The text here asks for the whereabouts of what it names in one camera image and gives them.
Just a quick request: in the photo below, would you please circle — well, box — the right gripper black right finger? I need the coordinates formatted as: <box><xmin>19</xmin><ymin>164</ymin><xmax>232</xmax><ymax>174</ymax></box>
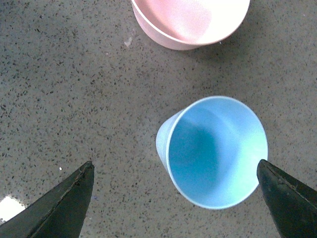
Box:
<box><xmin>257</xmin><ymin>160</ymin><xmax>317</xmax><ymax>238</ymax></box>

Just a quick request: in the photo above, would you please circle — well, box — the pink bowl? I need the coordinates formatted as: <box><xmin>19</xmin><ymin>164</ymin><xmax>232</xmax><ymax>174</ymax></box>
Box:
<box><xmin>131</xmin><ymin>0</ymin><xmax>250</xmax><ymax>51</ymax></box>

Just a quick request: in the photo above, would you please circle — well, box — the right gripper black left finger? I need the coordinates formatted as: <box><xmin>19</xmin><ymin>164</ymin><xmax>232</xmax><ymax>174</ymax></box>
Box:
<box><xmin>0</xmin><ymin>161</ymin><xmax>94</xmax><ymax>238</ymax></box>

